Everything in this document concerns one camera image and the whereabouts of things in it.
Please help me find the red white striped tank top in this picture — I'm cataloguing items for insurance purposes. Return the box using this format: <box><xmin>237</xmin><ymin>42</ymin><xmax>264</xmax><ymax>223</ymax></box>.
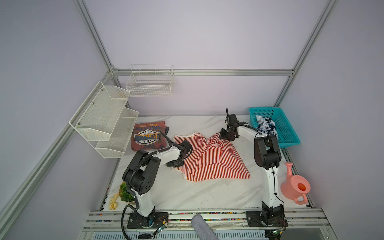
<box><xmin>174</xmin><ymin>132</ymin><xmax>251</xmax><ymax>182</ymax></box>

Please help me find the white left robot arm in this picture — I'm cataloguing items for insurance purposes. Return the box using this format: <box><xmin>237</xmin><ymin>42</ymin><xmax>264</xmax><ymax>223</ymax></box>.
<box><xmin>121</xmin><ymin>141</ymin><xmax>193</xmax><ymax>229</ymax></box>

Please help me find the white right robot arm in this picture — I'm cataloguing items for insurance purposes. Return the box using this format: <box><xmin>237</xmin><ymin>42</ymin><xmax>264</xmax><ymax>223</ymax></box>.
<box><xmin>219</xmin><ymin>122</ymin><xmax>285</xmax><ymax>227</ymax></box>

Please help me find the navy white striped tank top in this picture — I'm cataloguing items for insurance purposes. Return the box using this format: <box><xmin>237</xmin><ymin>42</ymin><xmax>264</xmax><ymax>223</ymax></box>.
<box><xmin>256</xmin><ymin>116</ymin><xmax>278</xmax><ymax>137</ymax></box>

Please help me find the folded red graphic tank top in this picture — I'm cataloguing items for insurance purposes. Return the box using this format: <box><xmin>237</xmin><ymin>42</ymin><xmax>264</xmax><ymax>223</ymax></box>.
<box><xmin>131</xmin><ymin>121</ymin><xmax>168</xmax><ymax>152</ymax></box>

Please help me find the teal plastic basket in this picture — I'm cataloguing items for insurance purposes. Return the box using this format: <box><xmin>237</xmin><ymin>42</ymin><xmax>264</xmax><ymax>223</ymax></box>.
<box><xmin>249</xmin><ymin>107</ymin><xmax>301</xmax><ymax>149</ymax></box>

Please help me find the green potted plant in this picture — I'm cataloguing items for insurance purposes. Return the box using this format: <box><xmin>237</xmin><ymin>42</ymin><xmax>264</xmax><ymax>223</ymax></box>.
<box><xmin>119</xmin><ymin>182</ymin><xmax>135</xmax><ymax>203</ymax></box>

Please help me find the pink watering can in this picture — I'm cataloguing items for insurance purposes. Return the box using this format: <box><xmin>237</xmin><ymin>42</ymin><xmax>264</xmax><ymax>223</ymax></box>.
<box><xmin>281</xmin><ymin>163</ymin><xmax>311</xmax><ymax>205</ymax></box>

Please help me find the grey foam microphone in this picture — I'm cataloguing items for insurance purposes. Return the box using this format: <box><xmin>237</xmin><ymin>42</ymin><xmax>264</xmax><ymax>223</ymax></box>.
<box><xmin>191</xmin><ymin>215</ymin><xmax>218</xmax><ymax>240</ymax></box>

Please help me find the yellow toy on floor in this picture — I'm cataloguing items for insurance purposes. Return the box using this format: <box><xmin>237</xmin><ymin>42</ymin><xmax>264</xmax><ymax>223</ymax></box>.
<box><xmin>109</xmin><ymin>194</ymin><xmax>119</xmax><ymax>211</ymax></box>

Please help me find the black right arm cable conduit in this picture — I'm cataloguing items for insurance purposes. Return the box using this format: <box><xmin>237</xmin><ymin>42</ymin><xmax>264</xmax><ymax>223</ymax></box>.
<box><xmin>224</xmin><ymin>107</ymin><xmax>286</xmax><ymax>208</ymax></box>

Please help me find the white mesh wall shelf lower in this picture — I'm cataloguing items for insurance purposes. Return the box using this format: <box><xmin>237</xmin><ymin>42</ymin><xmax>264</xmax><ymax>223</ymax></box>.
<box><xmin>96</xmin><ymin>108</ymin><xmax>139</xmax><ymax>159</ymax></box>

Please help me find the white mesh wall shelf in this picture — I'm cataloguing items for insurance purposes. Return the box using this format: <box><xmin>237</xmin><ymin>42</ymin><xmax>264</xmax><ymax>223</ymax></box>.
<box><xmin>96</xmin><ymin>108</ymin><xmax>139</xmax><ymax>159</ymax></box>
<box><xmin>69</xmin><ymin>82</ymin><xmax>130</xmax><ymax>142</ymax></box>

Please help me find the white wire wall basket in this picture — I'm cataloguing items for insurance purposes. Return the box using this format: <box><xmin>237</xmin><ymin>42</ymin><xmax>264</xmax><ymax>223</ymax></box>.
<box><xmin>126</xmin><ymin>65</ymin><xmax>174</xmax><ymax>97</ymax></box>

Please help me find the white mesh wall shelf upper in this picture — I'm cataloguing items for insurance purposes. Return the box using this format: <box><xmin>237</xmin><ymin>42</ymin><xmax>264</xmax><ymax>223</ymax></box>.
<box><xmin>69</xmin><ymin>82</ymin><xmax>130</xmax><ymax>142</ymax></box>

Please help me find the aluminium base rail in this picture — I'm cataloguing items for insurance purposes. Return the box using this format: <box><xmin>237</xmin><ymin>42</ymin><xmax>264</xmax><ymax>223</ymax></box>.
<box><xmin>80</xmin><ymin>208</ymin><xmax>337</xmax><ymax>240</ymax></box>

